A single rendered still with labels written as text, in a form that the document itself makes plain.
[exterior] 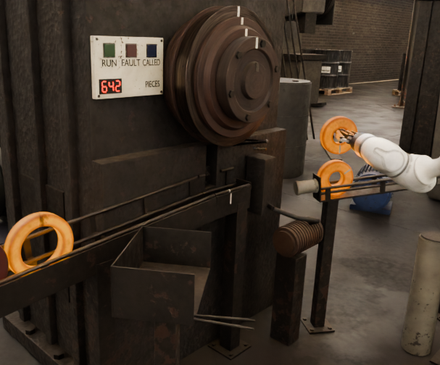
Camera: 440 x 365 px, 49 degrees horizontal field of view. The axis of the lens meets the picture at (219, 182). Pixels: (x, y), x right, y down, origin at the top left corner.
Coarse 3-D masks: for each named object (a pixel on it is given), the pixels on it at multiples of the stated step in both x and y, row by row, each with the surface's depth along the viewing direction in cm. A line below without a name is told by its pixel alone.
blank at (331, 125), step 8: (328, 120) 196; (336, 120) 194; (344, 120) 195; (328, 128) 194; (336, 128) 195; (344, 128) 196; (352, 128) 197; (320, 136) 197; (328, 136) 196; (328, 144) 197; (336, 144) 198; (344, 144) 198; (336, 152) 199; (344, 152) 200
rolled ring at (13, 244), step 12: (36, 216) 126; (48, 216) 128; (12, 228) 124; (24, 228) 123; (36, 228) 126; (60, 228) 131; (12, 240) 122; (60, 240) 134; (72, 240) 135; (12, 252) 123; (60, 252) 133; (12, 264) 123; (24, 264) 126
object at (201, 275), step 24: (144, 240) 142; (168, 240) 141; (192, 240) 140; (120, 264) 123; (144, 264) 142; (168, 264) 142; (192, 264) 142; (120, 288) 117; (144, 288) 116; (168, 288) 116; (192, 288) 115; (120, 312) 119; (144, 312) 118; (168, 312) 117; (192, 312) 116; (168, 336) 134; (168, 360) 136
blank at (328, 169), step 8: (336, 160) 201; (320, 168) 201; (328, 168) 200; (336, 168) 200; (344, 168) 201; (320, 176) 200; (328, 176) 201; (344, 176) 202; (352, 176) 203; (328, 184) 202; (336, 184) 205; (344, 192) 204
